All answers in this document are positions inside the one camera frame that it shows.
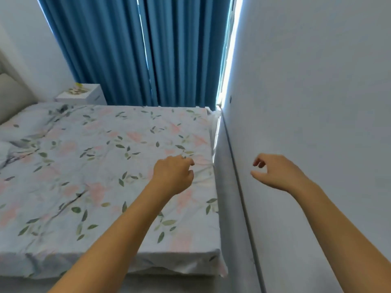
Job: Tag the person's left hand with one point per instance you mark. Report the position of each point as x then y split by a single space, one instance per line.
174 176

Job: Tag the person's right hand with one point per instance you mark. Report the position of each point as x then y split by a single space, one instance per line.
281 173

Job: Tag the pile of yellow sachet packets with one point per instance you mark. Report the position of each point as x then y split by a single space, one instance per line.
78 89

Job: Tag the person's left forearm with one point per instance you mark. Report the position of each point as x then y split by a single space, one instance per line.
116 241

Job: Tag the person's right forearm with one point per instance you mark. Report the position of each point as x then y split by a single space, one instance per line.
342 234

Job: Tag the white bedside table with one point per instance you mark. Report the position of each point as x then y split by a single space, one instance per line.
93 87

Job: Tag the floral bed sheet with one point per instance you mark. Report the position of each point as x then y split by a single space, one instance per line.
91 149

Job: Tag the blue curtain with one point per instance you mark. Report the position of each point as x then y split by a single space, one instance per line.
122 42

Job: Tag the floral pillow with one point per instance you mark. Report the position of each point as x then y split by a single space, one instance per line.
27 125

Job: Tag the beige padded headboard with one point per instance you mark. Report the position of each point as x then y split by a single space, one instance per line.
12 94

